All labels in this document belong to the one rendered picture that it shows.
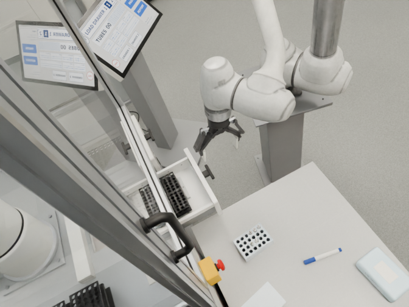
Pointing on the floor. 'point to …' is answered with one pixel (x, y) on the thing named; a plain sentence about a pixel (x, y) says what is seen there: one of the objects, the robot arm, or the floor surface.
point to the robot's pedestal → (280, 148)
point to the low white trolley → (297, 245)
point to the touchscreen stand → (160, 117)
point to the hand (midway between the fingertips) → (220, 151)
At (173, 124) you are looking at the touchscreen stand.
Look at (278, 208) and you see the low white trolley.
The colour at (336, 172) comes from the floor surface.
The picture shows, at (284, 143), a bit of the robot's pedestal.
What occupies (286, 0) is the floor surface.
